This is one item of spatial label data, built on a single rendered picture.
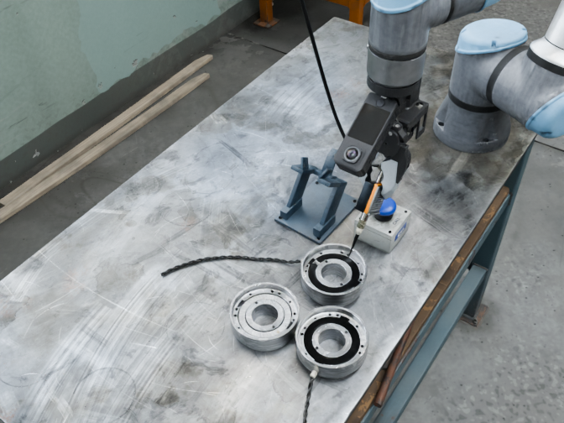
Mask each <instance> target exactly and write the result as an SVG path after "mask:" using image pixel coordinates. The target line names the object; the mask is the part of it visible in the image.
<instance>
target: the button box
mask: <svg viewBox="0 0 564 423"><path fill-rule="evenodd" d="M396 206H397V207H396V211H395V213H393V214H392V215H389V216H381V215H379V214H376V215H372V216H369V218H368V221H367V223H366V226H365V228H364V229H363V231H362V233H361V235H359V237H358V240H360V241H362V242H364V243H367V244H369V245H371V246H373V247H375V248H377V249H379V250H381V251H383V252H386V253H388V254H390V253H391V251H392V250H393V249H394V247H395V246H396V244H397V243H398V242H399V241H400V239H401V238H402V237H403V236H404V235H405V233H406V232H407V230H408V229H409V224H410V214H411V211H410V210H407V209H405V208H403V207H401V206H398V205H396ZM361 214H362V213H360V214H359V215H358V216H357V217H356V219H355V223H354V234H353V237H354V238H355V235H356V233H355V232H356V229H357V224H358V221H359V219H360V216H361Z"/></svg>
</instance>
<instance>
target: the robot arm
mask: <svg viewBox="0 0 564 423"><path fill-rule="evenodd" d="M498 1H500V0H370V2H371V11H370V23H369V35H368V44H367V49H368V59H367V73H368V74H367V85H368V87H369V89H370V90H371V91H373V92H370V93H369V94H368V96H367V97H366V99H365V101H364V103H363V105H362V106H361V108H360V110H359V112H358V114H357V116H356V117H355V119H354V121H353V123H352V125H351V127H350V128H349V130H348V132H347V134H346V136H345V138H344V140H343V141H342V143H341V145H340V147H339V149H338V150H337V152H336V154H335V156H334V161H335V163H336V164H337V166H338V168H339V169H340V170H344V171H346V172H347V173H350V174H352V175H355V176H357V177H359V179H360V180H361V182H362V184H363V185H364V183H365V181H369V180H371V173H372V171H373V169H372V164H373V162H374V161H375V160H376V159H377V157H378V155H379V153H381V154H383V155H384V157H385V158H386V159H385V160H384V161H383V162H382V163H381V170H382V171H383V173H384V178H383V180H382V186H383V188H382V190H381V192H380V194H381V196H382V197H383V198H384V199H385V200H387V199H388V198H390V197H391V196H392V195H393V194H394V193H395V191H396V190H397V188H398V186H399V185H400V182H401V181H402V177H403V176H404V174H405V172H406V171H407V170H408V169H409V167H410V161H411V153H410V151H409V145H408V144H406V143H407V142H408V141H409V140H410V139H411V138H412V136H413V133H414V130H415V129H416V134H415V139H418V138H419V137H420V136H421V135H422V134H423V133H424V132H425V127H426V118H427V113H428V107H429V103H428V102H424V101H422V100H420V99H419V95H420V84H421V78H422V75H423V70H424V64H425V59H426V46H427V40H428V35H429V30H430V29H431V28H434V27H436V26H438V25H441V24H444V23H447V22H450V21H452V20H454V19H457V18H460V17H463V16H466V15H468V14H470V13H478V12H481V11H482V10H483V9H484V8H486V7H488V6H490V5H493V4H495V3H497V2H498ZM527 39H528V35H527V30H526V28H525V27H524V26H523V25H522V24H520V23H516V22H515V21H511V20H507V19H500V18H490V19H483V20H478V21H476V22H473V23H470V24H469V25H467V26H466V27H465V28H464V29H463V30H462V31H461V33H460V35H459V39H458V42H457V45H456V48H455V51H456V54H455V59H454V63H453V67H452V76H451V80H450V86H449V90H448V93H447V95H446V97H445V99H444V101H443V102H442V104H441V105H440V107H439V108H438V110H437V112H436V115H435V118H434V123H433V130H434V133H435V135H436V136H437V137H438V139H439V140H440V141H441V142H443V143H444V144H445V145H446V146H448V147H450V148H452V149H455V150H458V151H462V152H465V153H471V154H483V153H488V152H492V151H494V150H497V149H500V148H501V147H503V146H504V145H505V144H506V142H507V141H508V138H509V133H510V130H511V121H510V117H512V118H514V119H515V120H517V121H518V122H520V123H521V124H523V125H524V126H525V127H526V128H527V129H528V130H531V131H533V132H535V133H537V134H539V135H540V136H541V137H543V138H558V137H560V136H562V135H564V0H561V3H560V5H559V8H558V9H557V11H556V14H555V16H554V18H553V19H552V21H551V24H550V26H549V29H548V30H547V32H546V35H545V36H544V37H542V38H540V39H537V40H535V41H533V42H531V44H530V46H529V45H527V44H526V43H525V41H526V40H527ZM415 105H416V106H419V105H422V106H423V107H422V108H421V109H420V110H419V108H418V107H416V106H415ZM423 116H424V120H423V125H422V127H421V128H420V120H421V118H422V117H423Z"/></svg>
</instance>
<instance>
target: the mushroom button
mask: <svg viewBox="0 0 564 423"><path fill-rule="evenodd" d="M396 207H397V206H396V203H395V201H394V200H393V199H392V198H388V199H387V200H384V202H383V204H382V206H381V208H380V214H379V215H381V216H389V215H392V214H393V213H395V211H396Z"/></svg>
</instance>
